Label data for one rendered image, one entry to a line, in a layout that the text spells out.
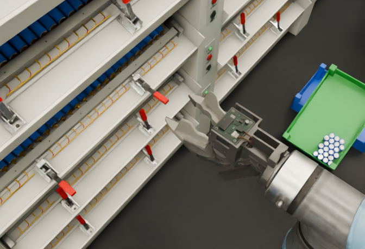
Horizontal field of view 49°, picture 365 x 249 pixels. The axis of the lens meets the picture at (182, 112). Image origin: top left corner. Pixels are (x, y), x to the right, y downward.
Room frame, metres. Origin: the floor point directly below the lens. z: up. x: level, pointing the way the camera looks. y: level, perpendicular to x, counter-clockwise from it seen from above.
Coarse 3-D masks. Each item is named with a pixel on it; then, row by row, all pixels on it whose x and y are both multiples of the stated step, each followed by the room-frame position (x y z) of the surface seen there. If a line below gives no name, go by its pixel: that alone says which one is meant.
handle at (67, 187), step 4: (48, 172) 0.31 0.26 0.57; (52, 172) 0.31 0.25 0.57; (52, 176) 0.30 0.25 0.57; (56, 176) 0.30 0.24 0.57; (56, 180) 0.29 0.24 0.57; (60, 180) 0.29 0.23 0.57; (60, 184) 0.29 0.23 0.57; (64, 184) 0.29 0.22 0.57; (68, 184) 0.29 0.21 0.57; (64, 188) 0.28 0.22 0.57; (68, 188) 0.28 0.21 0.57; (72, 188) 0.28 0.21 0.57; (68, 192) 0.27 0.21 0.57; (72, 192) 0.27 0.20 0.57; (76, 192) 0.27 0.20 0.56
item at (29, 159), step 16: (176, 32) 0.66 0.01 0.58; (160, 48) 0.61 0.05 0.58; (112, 80) 0.51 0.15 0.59; (96, 96) 0.47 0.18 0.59; (80, 112) 0.43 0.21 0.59; (64, 128) 0.40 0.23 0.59; (48, 144) 0.36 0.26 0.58; (32, 160) 0.33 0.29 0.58; (16, 176) 0.30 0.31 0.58; (0, 192) 0.27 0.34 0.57
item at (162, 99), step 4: (144, 84) 0.52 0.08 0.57; (144, 88) 0.51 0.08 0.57; (148, 88) 0.51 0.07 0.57; (152, 92) 0.50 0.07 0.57; (156, 92) 0.50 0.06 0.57; (156, 96) 0.49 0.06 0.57; (160, 96) 0.49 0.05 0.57; (164, 96) 0.49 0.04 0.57; (160, 100) 0.48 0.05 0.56; (164, 100) 0.48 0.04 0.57; (168, 100) 0.48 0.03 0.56
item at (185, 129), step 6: (168, 120) 0.37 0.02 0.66; (174, 120) 0.37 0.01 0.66; (180, 120) 0.35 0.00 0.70; (186, 120) 0.34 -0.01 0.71; (168, 126) 0.36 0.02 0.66; (174, 126) 0.36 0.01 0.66; (180, 126) 0.34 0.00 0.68; (186, 126) 0.34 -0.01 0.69; (192, 126) 0.34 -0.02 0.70; (174, 132) 0.35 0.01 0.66; (180, 132) 0.34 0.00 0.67; (186, 132) 0.34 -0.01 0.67; (192, 132) 0.33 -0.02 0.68; (198, 132) 0.33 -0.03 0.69; (180, 138) 0.33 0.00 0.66; (186, 138) 0.33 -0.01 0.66; (192, 138) 0.33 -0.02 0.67; (198, 138) 0.33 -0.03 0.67; (204, 138) 0.32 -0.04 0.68; (198, 144) 0.32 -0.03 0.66; (204, 144) 0.32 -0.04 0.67
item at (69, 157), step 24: (168, 24) 0.68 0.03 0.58; (168, 48) 0.63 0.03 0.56; (192, 48) 0.64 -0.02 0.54; (120, 72) 0.55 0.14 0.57; (168, 72) 0.57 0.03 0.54; (144, 96) 0.51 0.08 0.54; (96, 120) 0.43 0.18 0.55; (120, 120) 0.44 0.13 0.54; (72, 144) 0.38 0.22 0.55; (96, 144) 0.39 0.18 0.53; (72, 168) 0.34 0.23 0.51; (24, 192) 0.28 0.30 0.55; (0, 216) 0.23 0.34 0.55
